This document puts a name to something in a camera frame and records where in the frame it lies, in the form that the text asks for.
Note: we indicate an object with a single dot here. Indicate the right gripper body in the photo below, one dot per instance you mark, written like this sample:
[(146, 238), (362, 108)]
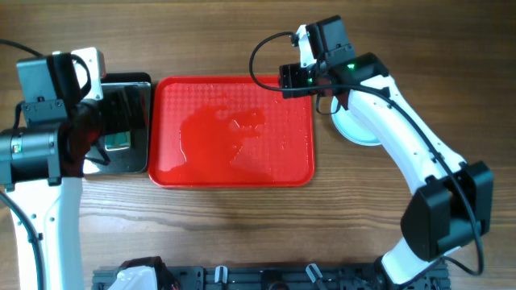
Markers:
[(303, 80)]

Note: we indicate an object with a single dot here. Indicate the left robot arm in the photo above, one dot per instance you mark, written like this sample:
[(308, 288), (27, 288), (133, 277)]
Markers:
[(42, 160)]

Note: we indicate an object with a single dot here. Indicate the green yellow sponge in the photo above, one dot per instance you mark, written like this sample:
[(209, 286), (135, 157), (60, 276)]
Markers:
[(118, 141)]

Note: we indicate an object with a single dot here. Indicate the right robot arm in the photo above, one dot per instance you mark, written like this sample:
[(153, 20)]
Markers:
[(451, 199)]

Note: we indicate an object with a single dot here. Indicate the red plastic tray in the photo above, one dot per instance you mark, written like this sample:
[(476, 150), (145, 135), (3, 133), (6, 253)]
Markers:
[(227, 132)]

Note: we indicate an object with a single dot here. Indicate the black rectangular basin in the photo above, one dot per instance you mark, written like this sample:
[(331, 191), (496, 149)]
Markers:
[(134, 159)]

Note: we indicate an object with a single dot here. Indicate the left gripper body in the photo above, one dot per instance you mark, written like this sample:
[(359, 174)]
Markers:
[(110, 115)]

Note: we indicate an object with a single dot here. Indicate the light blue plate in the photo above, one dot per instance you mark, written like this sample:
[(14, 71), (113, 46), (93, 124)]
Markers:
[(350, 127)]

